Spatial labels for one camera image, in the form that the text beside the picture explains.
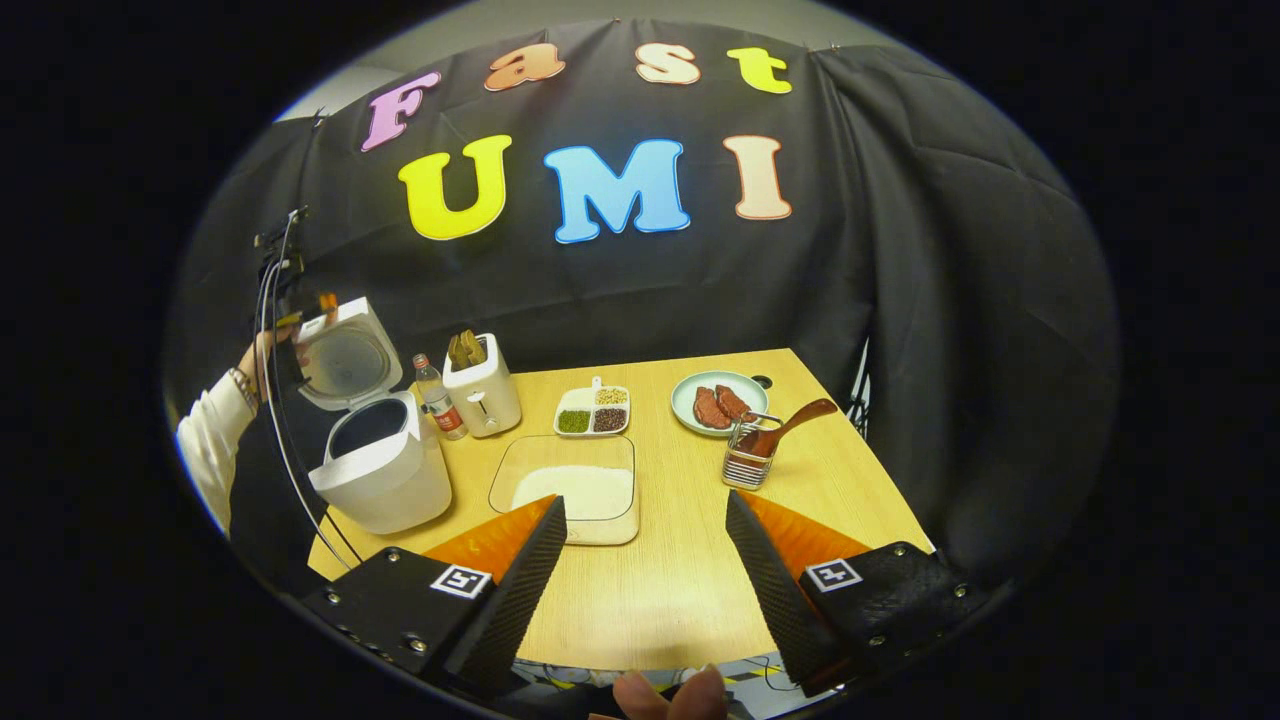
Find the clear plastic bottle red label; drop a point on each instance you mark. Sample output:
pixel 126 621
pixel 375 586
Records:
pixel 440 405

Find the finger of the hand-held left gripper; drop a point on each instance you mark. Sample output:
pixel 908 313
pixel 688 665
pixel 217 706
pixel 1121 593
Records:
pixel 318 308

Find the pale green plate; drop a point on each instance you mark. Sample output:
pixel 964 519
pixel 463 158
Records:
pixel 685 395

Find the brown bread slice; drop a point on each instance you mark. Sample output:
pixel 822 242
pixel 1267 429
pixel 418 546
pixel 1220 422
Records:
pixel 457 352
pixel 475 346

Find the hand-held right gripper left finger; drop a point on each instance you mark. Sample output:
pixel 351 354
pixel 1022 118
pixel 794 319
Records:
pixel 520 600

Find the white divided bean dish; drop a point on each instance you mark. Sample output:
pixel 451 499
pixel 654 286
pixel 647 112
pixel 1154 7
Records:
pixel 592 410

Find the white rice cooker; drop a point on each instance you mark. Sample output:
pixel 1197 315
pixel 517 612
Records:
pixel 390 485

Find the brown wooden spoon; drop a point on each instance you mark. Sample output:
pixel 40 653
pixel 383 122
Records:
pixel 790 422

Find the white metal frame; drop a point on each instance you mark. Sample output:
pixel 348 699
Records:
pixel 858 390

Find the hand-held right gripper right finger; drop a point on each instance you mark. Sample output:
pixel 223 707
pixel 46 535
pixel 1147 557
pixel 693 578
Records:
pixel 775 600

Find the clear glass dish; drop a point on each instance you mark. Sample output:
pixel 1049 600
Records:
pixel 560 450

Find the red meat slice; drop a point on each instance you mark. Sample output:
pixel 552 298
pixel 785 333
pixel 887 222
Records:
pixel 710 408
pixel 736 400

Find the white rice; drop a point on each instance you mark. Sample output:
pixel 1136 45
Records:
pixel 580 490

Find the white toaster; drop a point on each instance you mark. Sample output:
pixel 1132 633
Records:
pixel 485 400

